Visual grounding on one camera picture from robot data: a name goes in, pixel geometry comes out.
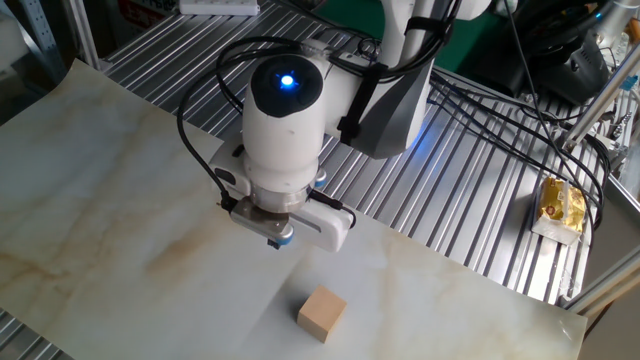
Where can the marble pattern table mat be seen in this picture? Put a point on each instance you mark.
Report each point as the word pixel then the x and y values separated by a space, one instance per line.
pixel 150 250

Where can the silver wrist camera blue cap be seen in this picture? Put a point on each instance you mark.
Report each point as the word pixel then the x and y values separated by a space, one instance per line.
pixel 257 220
pixel 320 179

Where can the blue grey metal shelf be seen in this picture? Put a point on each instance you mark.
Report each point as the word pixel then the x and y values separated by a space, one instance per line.
pixel 42 35

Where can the small wooden cube block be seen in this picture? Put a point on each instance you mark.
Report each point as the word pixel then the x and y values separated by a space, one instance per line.
pixel 320 312

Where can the white power strip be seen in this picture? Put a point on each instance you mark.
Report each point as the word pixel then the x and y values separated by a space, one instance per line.
pixel 220 7

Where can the aluminium frame post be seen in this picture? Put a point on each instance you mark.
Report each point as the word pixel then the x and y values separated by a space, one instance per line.
pixel 87 40
pixel 600 98

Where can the yellow tissue pack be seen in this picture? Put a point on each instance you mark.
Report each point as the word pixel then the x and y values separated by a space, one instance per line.
pixel 557 210

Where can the green panel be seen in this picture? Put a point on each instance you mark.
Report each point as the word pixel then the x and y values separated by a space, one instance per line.
pixel 465 45

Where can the black racing wheel controller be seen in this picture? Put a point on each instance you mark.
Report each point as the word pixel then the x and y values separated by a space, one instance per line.
pixel 575 70

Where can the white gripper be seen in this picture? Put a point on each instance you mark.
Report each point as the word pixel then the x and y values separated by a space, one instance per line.
pixel 325 230

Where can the red printed box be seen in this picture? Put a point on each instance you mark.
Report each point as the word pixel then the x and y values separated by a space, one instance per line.
pixel 145 12

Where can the aluminium frame bar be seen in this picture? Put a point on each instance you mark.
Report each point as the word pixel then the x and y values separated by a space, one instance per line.
pixel 605 286

